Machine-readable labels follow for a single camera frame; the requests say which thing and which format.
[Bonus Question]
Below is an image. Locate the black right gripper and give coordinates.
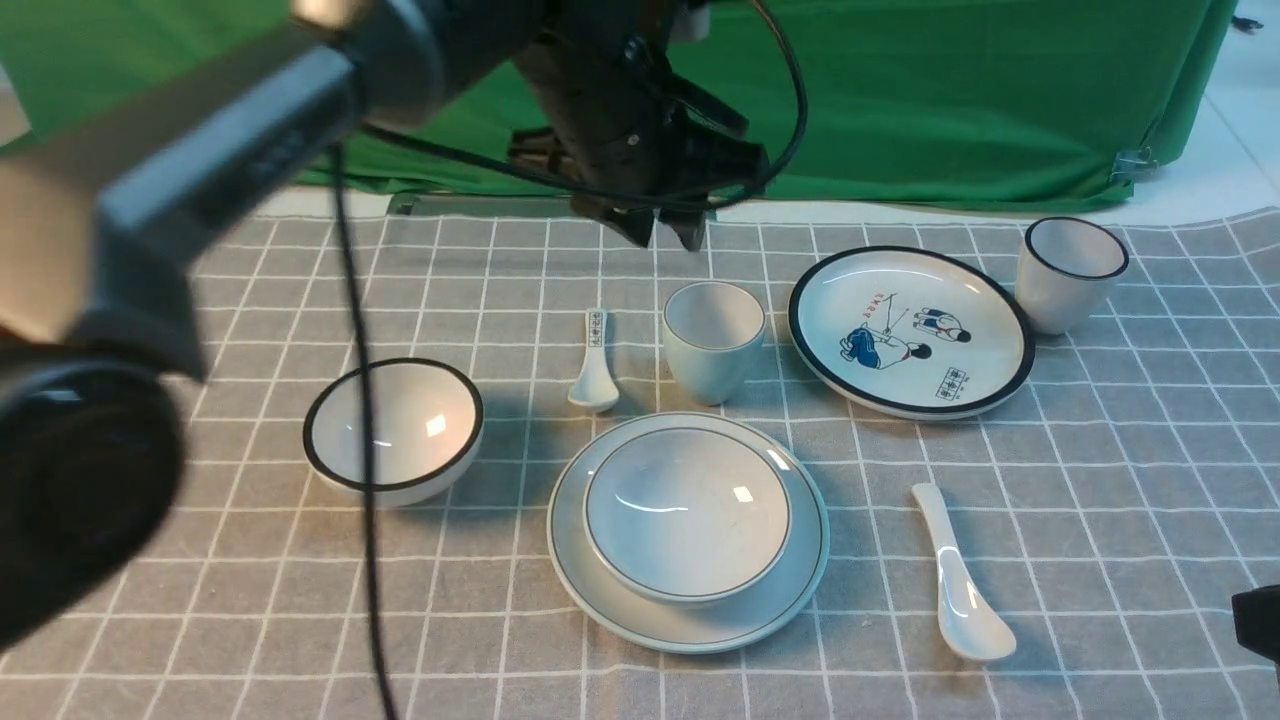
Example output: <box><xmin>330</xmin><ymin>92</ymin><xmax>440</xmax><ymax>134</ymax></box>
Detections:
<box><xmin>1231</xmin><ymin>585</ymin><xmax>1280</xmax><ymax>664</ymax></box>

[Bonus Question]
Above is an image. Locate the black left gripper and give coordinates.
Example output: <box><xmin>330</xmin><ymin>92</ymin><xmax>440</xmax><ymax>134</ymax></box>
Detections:
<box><xmin>508</xmin><ymin>1</ymin><xmax>769</xmax><ymax>252</ymax></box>

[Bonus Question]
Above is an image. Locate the pale blue ceramic cup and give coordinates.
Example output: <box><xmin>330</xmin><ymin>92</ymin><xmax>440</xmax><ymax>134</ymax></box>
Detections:
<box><xmin>662</xmin><ymin>281</ymin><xmax>765</xmax><ymax>406</ymax></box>

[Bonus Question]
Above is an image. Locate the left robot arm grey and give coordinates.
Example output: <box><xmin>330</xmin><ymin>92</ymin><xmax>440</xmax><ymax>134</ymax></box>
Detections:
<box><xmin>1</xmin><ymin>1</ymin><xmax>778</xmax><ymax>648</ymax></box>

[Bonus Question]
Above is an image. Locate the white patterned ceramic spoon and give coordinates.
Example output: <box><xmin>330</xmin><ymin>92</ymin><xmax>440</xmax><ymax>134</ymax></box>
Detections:
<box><xmin>567</xmin><ymin>307</ymin><xmax>620</xmax><ymax>415</ymax></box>

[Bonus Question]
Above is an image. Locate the illustrated black-rimmed plate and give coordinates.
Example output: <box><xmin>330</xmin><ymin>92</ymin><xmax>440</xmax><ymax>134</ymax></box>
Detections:
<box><xmin>787</xmin><ymin>246</ymin><xmax>1036</xmax><ymax>421</ymax></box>

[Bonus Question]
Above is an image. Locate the plain white ceramic spoon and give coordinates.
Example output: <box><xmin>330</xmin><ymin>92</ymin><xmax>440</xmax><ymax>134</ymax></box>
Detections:
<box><xmin>911</xmin><ymin>483</ymin><xmax>1018</xmax><ymax>664</ymax></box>

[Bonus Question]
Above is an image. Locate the grey white-checked tablecloth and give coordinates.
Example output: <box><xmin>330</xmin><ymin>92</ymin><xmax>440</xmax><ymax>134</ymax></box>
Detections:
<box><xmin>3</xmin><ymin>211</ymin><xmax>1279</xmax><ymax>719</ymax></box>

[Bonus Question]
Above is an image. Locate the green backdrop cloth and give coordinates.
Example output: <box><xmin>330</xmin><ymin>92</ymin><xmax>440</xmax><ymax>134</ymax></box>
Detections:
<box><xmin>1</xmin><ymin>1</ymin><xmax>1236</xmax><ymax>213</ymax></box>

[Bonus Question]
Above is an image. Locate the pale blue shallow bowl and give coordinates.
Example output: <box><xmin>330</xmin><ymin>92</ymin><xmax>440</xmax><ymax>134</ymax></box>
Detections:
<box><xmin>582</xmin><ymin>427</ymin><xmax>792</xmax><ymax>603</ymax></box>

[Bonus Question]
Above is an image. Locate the white black-rimmed bowl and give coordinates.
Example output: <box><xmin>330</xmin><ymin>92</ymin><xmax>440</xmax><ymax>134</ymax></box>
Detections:
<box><xmin>302</xmin><ymin>357</ymin><xmax>485</xmax><ymax>507</ymax></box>

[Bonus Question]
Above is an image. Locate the pale blue flat plate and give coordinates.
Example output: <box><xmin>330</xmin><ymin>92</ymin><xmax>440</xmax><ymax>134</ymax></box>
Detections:
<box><xmin>547</xmin><ymin>413</ymin><xmax>831</xmax><ymax>653</ymax></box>

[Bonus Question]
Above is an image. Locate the white black-rimmed cup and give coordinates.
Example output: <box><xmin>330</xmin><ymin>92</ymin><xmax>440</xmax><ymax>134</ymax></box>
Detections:
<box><xmin>1014</xmin><ymin>217</ymin><xmax>1130</xmax><ymax>336</ymax></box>

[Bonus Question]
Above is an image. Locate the metal clamp on backdrop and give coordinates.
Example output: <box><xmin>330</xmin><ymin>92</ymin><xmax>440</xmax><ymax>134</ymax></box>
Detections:
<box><xmin>1108</xmin><ymin>146</ymin><xmax>1160</xmax><ymax>184</ymax></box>

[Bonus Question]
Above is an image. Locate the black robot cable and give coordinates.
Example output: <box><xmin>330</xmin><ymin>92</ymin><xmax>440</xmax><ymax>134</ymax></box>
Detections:
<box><xmin>328</xmin><ymin>0</ymin><xmax>809</xmax><ymax>720</ymax></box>

